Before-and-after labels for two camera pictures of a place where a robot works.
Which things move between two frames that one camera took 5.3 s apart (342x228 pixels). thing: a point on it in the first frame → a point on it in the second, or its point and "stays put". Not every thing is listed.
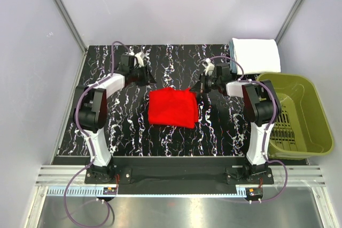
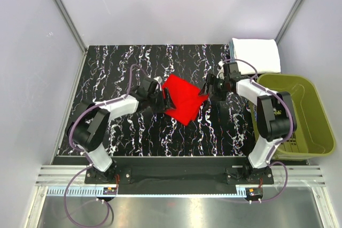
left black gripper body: [140, 76] → [156, 101]
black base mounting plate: [179, 170] stays put
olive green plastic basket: [302, 128] stays put
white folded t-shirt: [257, 55] stays put
